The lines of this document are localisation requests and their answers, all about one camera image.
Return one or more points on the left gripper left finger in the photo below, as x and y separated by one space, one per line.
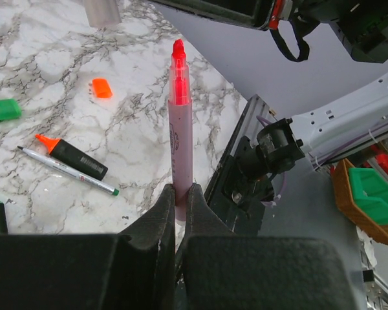
133 269

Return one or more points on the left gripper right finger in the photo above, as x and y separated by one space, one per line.
223 270

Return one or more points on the pink highlighter pen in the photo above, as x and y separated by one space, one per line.
180 128

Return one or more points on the green highlighter cap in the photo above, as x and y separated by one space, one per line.
9 109

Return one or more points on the translucent pink pen cap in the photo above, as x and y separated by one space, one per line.
102 13

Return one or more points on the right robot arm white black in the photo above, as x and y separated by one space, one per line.
337 129

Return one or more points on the thin white green pen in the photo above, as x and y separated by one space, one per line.
73 173

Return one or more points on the black orange highlighter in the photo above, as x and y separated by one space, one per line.
73 157

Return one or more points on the green plastic bin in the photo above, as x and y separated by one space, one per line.
370 193

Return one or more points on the orange woven basket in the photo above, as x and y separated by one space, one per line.
346 204

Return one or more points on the orange highlighter cap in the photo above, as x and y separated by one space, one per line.
101 88

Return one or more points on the black mounting base rail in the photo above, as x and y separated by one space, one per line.
229 194

